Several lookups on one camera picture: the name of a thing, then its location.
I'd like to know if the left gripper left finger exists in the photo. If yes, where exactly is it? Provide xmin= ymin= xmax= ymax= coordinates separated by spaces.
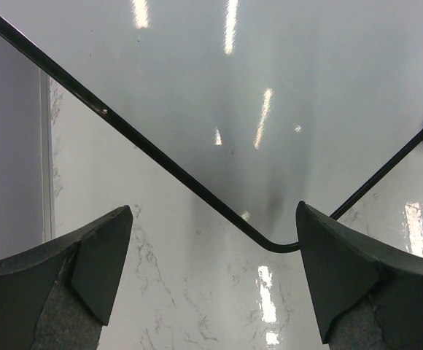
xmin=0 ymin=206 xmax=133 ymax=349

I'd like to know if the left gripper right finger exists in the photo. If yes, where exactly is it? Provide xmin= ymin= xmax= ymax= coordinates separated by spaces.
xmin=295 ymin=202 xmax=423 ymax=349

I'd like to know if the black-framed whiteboard with writing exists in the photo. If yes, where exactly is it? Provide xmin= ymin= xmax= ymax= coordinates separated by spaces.
xmin=0 ymin=1 xmax=423 ymax=252

